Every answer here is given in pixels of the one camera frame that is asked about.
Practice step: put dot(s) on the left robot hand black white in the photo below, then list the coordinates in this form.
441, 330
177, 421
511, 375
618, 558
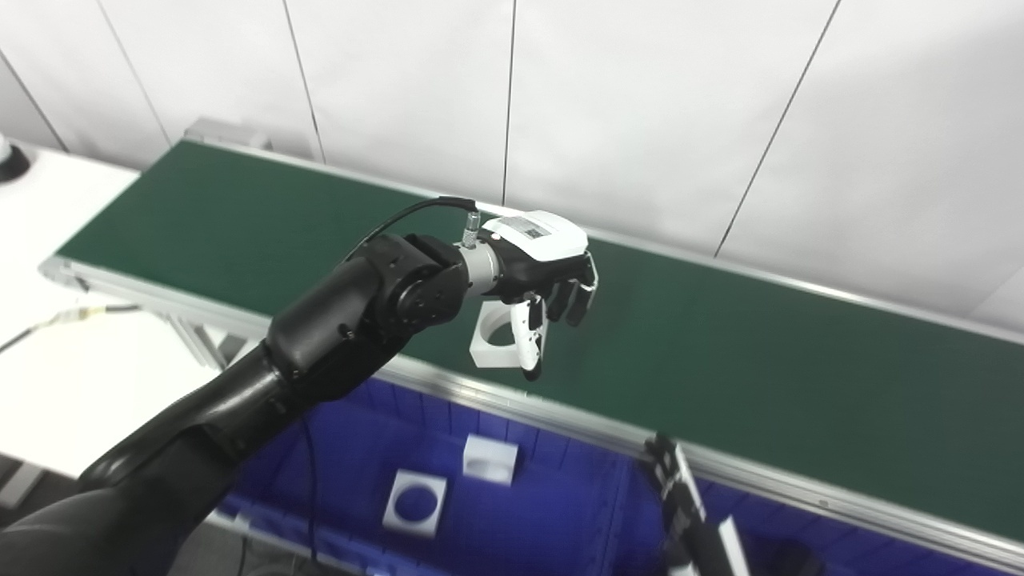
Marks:
536, 248

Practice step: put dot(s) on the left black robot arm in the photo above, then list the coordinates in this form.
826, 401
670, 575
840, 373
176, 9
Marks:
320, 336

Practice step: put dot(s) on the green conveyor belt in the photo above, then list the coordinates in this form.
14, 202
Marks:
760, 368

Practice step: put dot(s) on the grey conveyor end housing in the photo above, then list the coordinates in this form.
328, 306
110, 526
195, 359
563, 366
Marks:
228, 134

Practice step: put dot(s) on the aluminium conveyor leg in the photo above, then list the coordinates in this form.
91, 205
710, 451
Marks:
204, 340

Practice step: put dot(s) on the blue bin with black parts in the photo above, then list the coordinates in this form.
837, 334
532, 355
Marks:
840, 552

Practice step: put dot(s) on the blue bin with white parts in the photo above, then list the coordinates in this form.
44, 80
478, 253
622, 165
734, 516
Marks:
520, 520

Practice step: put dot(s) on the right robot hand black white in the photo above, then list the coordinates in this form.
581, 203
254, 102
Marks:
696, 536

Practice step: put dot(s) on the white square part with hole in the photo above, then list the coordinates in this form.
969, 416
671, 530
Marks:
484, 352
396, 520

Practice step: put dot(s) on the white block part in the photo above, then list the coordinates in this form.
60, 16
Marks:
490, 462

